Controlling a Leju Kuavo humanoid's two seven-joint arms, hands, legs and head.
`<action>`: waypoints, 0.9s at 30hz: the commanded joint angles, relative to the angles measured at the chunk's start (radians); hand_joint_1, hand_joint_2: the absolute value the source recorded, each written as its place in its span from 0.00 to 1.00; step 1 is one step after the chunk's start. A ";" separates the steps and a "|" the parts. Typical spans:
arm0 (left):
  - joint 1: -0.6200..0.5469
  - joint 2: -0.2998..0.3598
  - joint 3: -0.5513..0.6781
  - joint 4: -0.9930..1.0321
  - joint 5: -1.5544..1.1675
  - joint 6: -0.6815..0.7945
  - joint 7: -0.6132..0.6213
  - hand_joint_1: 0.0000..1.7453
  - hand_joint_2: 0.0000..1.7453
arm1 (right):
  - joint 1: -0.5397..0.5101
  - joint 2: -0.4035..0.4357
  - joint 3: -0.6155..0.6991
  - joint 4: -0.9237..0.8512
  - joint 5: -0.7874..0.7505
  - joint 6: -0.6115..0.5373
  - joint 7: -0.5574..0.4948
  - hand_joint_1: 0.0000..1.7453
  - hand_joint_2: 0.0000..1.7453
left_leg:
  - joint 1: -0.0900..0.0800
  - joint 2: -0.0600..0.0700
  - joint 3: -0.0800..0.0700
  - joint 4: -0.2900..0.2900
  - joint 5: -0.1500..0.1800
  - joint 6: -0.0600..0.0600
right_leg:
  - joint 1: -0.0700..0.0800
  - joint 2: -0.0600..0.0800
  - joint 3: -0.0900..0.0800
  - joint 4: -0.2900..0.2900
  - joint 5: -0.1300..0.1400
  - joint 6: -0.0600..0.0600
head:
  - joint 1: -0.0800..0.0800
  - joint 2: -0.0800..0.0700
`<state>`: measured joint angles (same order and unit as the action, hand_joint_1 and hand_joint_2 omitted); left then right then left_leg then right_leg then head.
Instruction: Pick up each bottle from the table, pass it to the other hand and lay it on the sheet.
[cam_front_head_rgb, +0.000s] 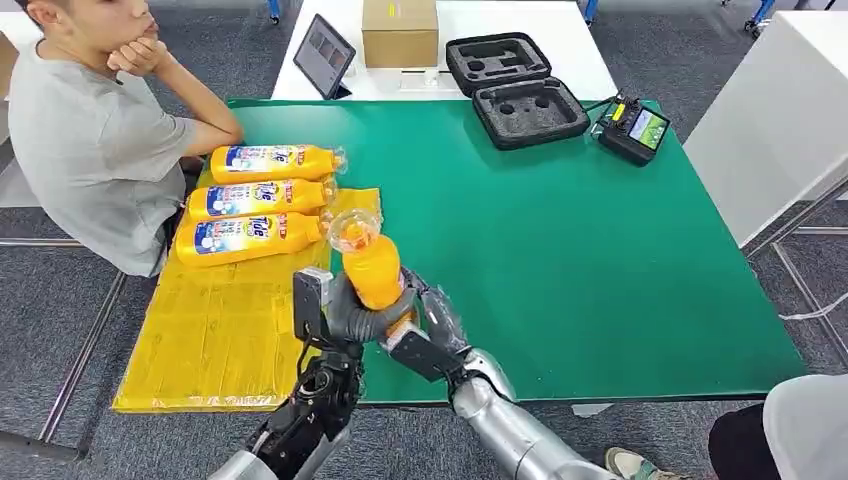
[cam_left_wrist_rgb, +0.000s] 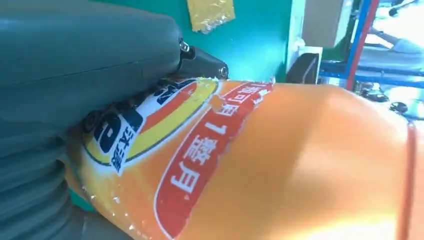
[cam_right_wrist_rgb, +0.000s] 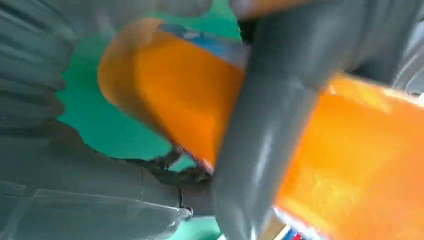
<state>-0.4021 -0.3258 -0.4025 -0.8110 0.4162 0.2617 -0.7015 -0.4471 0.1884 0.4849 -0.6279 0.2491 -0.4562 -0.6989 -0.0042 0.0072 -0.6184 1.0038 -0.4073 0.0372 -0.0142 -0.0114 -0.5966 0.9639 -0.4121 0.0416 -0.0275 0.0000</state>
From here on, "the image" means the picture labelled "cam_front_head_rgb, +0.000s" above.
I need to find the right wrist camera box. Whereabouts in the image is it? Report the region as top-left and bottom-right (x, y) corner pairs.
(382, 321), (468, 384)

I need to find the person's shoe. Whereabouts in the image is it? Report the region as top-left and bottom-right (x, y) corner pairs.
(604, 447), (684, 480)

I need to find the black controller cable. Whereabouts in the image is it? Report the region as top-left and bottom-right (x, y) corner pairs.
(582, 95), (617, 121)

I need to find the black controller with screen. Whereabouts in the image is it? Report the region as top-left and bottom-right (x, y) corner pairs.
(598, 94), (672, 168)

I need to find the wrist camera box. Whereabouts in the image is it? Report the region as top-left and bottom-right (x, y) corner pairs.
(292, 266), (335, 346)
(382, 321), (468, 384)

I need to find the brown cardboard box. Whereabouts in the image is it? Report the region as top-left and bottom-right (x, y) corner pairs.
(361, 0), (440, 70)

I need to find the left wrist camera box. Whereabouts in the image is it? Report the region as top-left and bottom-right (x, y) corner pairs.
(292, 266), (335, 346)

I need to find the standing person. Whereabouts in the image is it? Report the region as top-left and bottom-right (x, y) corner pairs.
(707, 374), (848, 480)

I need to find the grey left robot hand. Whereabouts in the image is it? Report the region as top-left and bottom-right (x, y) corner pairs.
(327, 272), (419, 344)

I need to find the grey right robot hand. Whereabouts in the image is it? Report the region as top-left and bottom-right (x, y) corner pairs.
(401, 267), (473, 357)

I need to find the brown cardboard panel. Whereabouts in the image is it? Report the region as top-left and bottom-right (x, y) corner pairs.
(0, 33), (20, 101)

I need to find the yellow plastic sheet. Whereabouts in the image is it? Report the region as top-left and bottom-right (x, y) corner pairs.
(112, 168), (384, 415)

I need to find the black tablet on stand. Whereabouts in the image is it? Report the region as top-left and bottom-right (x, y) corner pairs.
(293, 13), (357, 101)

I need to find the seated person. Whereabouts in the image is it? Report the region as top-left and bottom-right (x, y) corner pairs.
(7, 0), (245, 278)

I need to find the white strap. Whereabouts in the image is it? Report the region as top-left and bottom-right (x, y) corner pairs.
(778, 301), (848, 323)

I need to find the orange detergent bottle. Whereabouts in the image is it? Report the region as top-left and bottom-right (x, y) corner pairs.
(210, 144), (347, 185)
(187, 178), (337, 223)
(329, 210), (407, 314)
(175, 211), (327, 268)

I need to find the open black foam case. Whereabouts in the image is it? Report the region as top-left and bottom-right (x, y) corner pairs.
(445, 31), (592, 152)

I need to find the white table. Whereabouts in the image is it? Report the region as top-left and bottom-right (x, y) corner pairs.
(271, 0), (619, 102)
(682, 9), (848, 250)
(0, 13), (41, 210)

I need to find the green table mat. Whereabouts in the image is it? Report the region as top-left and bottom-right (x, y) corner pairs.
(225, 99), (808, 405)

